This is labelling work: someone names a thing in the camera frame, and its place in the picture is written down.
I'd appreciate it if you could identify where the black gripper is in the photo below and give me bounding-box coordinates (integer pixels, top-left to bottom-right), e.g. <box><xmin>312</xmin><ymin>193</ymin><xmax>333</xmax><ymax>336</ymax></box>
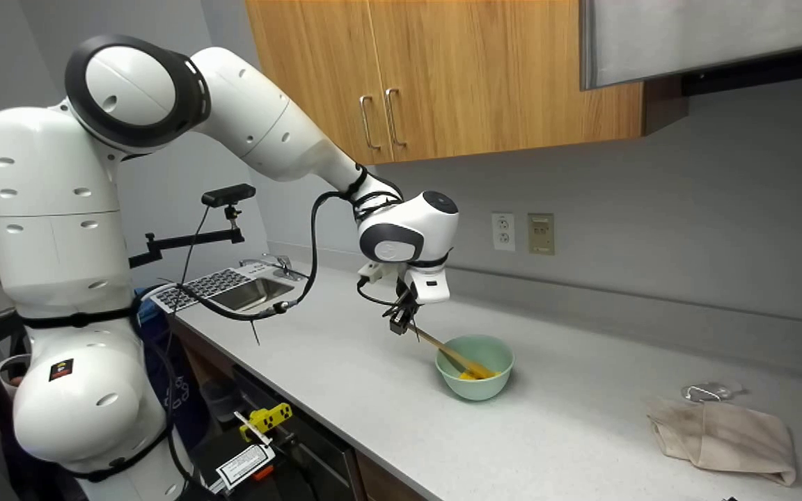
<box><xmin>381</xmin><ymin>275</ymin><xmax>422</xmax><ymax>339</ymax></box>

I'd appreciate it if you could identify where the wooden spatula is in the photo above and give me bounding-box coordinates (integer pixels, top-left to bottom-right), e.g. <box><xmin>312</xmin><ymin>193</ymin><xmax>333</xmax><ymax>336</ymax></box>
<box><xmin>407</xmin><ymin>322</ymin><xmax>498</xmax><ymax>382</ymax></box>

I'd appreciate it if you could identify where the yellow food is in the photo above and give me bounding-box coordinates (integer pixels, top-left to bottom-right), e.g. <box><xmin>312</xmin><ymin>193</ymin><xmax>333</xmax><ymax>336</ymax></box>
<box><xmin>453</xmin><ymin>361</ymin><xmax>500</xmax><ymax>384</ymax></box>

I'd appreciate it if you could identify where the green bowl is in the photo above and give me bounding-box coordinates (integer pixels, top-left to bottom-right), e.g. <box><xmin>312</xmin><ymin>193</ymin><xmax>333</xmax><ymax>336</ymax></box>
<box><xmin>431</xmin><ymin>335</ymin><xmax>517</xmax><ymax>407</ymax></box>

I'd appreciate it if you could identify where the metal faucet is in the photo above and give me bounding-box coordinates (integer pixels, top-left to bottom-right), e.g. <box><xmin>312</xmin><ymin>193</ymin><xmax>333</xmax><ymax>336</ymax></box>
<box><xmin>241</xmin><ymin>256</ymin><xmax>310</xmax><ymax>285</ymax></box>

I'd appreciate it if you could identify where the yellow hand tool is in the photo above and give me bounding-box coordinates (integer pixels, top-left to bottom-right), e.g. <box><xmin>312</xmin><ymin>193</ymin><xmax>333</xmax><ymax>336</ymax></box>
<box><xmin>233</xmin><ymin>402</ymin><xmax>299</xmax><ymax>441</ymax></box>

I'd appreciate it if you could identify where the laptop on stand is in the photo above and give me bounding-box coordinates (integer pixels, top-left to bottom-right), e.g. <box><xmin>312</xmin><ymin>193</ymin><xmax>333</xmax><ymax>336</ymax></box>
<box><xmin>151</xmin><ymin>261</ymin><xmax>299</xmax><ymax>317</ymax></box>

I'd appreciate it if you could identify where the white and red device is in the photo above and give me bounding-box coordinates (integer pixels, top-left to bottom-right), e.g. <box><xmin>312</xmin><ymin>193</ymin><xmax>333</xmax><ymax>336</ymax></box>
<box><xmin>207</xmin><ymin>441</ymin><xmax>282</xmax><ymax>495</ymax></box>

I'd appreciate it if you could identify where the blue bin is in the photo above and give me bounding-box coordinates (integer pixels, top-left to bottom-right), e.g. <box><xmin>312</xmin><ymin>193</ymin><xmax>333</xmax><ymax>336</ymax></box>
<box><xmin>133</xmin><ymin>286</ymin><xmax>201</xmax><ymax>441</ymax></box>

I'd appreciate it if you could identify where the crumpled clear plastic wrap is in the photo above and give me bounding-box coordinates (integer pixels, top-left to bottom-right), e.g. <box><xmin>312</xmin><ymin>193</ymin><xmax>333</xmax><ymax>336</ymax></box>
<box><xmin>680</xmin><ymin>379</ymin><xmax>748</xmax><ymax>407</ymax></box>

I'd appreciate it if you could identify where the beige cloth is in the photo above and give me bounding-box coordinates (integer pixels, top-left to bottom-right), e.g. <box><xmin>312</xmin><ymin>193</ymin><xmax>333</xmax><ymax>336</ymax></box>
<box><xmin>645</xmin><ymin>398</ymin><xmax>802</xmax><ymax>487</ymax></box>

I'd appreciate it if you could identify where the steel range hood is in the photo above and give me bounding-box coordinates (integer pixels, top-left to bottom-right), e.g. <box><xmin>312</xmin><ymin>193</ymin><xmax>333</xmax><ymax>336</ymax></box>
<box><xmin>577</xmin><ymin>0</ymin><xmax>802</xmax><ymax>97</ymax></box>

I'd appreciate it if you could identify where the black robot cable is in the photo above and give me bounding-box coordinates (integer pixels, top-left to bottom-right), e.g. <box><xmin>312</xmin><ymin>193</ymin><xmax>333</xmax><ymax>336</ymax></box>
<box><xmin>175</xmin><ymin>186</ymin><xmax>396</xmax><ymax>327</ymax></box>

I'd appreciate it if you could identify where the white wall outlet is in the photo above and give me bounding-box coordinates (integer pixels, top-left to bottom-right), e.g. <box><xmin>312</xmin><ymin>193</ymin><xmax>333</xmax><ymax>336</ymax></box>
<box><xmin>491</xmin><ymin>211</ymin><xmax>517</xmax><ymax>256</ymax></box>

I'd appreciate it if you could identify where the metal cabinet handle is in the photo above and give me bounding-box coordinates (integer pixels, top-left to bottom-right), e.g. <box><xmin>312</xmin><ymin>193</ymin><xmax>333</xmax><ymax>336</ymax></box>
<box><xmin>356</xmin><ymin>90</ymin><xmax>386</xmax><ymax>155</ymax></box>
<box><xmin>381</xmin><ymin>83</ymin><xmax>411</xmax><ymax>153</ymax></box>

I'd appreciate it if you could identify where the black exterior camera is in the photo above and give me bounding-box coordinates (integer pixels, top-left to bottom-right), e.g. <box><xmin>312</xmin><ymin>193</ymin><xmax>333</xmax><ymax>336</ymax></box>
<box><xmin>198</xmin><ymin>182</ymin><xmax>260</xmax><ymax>211</ymax></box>

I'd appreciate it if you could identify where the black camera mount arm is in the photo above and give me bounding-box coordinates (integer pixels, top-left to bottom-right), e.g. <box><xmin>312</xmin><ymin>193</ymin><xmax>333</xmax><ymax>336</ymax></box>
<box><xmin>125</xmin><ymin>204</ymin><xmax>247</xmax><ymax>272</ymax></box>

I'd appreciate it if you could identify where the wooden wall cabinet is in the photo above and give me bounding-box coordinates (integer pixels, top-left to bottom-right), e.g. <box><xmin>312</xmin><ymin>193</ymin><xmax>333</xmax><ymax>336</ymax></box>
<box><xmin>244</xmin><ymin>0</ymin><xmax>690</xmax><ymax>167</ymax></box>

